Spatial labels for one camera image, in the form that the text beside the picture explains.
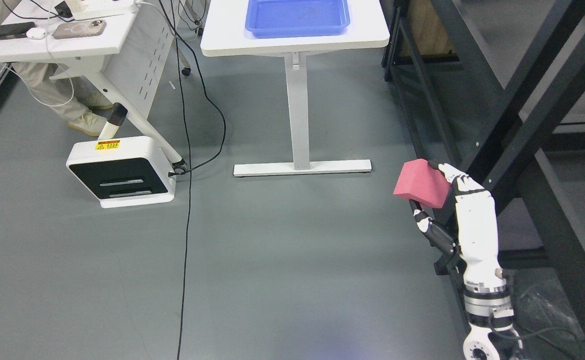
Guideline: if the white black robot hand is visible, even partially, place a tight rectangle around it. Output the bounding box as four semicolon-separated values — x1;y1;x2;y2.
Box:
401;159;507;294

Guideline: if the pink foam block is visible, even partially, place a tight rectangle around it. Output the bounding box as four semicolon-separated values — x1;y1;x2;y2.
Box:
393;158;451;209

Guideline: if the right black metal shelf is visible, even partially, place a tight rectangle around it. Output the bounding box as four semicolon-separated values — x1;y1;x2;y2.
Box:
382;0;585;360

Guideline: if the blue plastic tray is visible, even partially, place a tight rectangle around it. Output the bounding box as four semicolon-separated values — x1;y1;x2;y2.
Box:
244;0;351;39

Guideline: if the clear plastic bag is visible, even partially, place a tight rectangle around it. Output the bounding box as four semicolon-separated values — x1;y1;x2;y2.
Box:
513;272;585;343

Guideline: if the white table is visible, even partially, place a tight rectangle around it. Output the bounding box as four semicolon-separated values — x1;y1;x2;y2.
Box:
200;0;390;178

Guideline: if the white black floor device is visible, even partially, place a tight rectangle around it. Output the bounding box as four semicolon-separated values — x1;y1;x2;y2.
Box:
66;103;176;208

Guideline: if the white desk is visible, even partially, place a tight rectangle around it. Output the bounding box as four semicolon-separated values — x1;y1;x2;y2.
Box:
0;0;185;166

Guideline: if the person's leg and shoe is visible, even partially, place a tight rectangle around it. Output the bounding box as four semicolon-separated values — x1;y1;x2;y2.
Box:
0;0;113;137

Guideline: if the smartphone with clear case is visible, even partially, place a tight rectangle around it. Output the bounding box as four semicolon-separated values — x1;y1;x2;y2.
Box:
52;19;107;40

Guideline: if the white power strip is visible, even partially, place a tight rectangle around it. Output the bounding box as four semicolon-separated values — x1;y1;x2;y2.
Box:
64;0;139;21

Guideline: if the white earbuds case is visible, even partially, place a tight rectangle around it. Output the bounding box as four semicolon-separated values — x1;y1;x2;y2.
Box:
25;27;48;40

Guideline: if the black phone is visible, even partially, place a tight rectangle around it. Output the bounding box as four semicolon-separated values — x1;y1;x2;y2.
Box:
0;22;36;41

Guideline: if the black power cable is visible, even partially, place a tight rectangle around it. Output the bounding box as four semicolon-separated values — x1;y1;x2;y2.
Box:
157;0;227;360

